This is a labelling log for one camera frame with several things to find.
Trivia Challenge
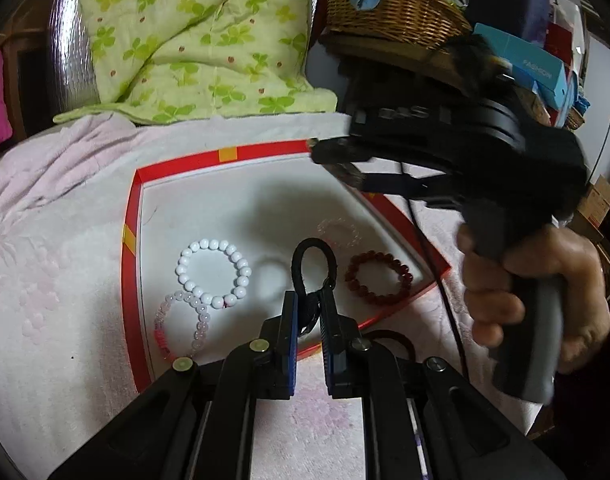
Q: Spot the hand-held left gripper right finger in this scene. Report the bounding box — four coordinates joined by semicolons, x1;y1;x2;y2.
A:
319;287;568;480

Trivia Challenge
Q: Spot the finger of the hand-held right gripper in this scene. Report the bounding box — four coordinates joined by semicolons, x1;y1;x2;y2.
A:
330;161;456;203
310;137;373;165

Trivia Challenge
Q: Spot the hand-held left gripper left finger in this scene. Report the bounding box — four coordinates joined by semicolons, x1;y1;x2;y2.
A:
48;290;301;480

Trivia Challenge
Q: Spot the clear pink crystal bracelet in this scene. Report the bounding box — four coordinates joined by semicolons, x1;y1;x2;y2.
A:
317;217;363;250

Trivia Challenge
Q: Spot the black hair tie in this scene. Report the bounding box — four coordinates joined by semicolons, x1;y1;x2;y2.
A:
291;237;336;336
362;329;418;361

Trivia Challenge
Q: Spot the dark red bead bracelet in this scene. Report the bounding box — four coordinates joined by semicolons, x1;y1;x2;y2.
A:
345;251;415;306

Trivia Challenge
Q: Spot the white bead bracelet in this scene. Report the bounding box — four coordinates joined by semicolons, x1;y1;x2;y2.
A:
175;239;253;310

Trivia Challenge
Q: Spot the pink mixed bead bracelet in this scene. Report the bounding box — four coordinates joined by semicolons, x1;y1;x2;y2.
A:
154;290;213;361

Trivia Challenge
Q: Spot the red shallow box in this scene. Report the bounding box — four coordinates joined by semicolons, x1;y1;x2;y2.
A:
121;139;453;393

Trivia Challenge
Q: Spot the person's right hand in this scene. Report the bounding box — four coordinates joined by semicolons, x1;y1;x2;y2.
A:
457;222;610;373

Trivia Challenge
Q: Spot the blue cardboard box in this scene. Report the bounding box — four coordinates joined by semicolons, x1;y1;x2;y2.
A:
472;22;568;111

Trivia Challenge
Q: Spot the wooden table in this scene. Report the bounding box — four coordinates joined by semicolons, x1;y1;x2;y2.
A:
317;32;466;91

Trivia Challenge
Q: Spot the brown cardboard box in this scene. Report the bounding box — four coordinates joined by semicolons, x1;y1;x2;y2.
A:
570;175;610;241

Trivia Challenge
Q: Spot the red cardboard box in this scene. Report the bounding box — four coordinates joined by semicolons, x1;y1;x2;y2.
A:
545;20;573;61

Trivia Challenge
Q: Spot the wicker basket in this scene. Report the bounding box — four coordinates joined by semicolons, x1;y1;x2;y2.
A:
325;0;473;51

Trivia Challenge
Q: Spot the green clover quilt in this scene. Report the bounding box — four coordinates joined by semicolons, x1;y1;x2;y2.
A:
52;0;338;126

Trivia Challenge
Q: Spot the pale pink blanket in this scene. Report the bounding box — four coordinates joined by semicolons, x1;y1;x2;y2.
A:
0;110;540;480

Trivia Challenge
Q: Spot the silver foil pad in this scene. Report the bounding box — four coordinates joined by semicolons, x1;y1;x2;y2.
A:
50;0;101;113

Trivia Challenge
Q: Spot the wooden chair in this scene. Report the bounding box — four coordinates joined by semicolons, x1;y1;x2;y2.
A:
0;0;78;141

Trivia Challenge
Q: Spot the black cable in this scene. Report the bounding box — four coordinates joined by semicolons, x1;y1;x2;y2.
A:
402;195;470;378

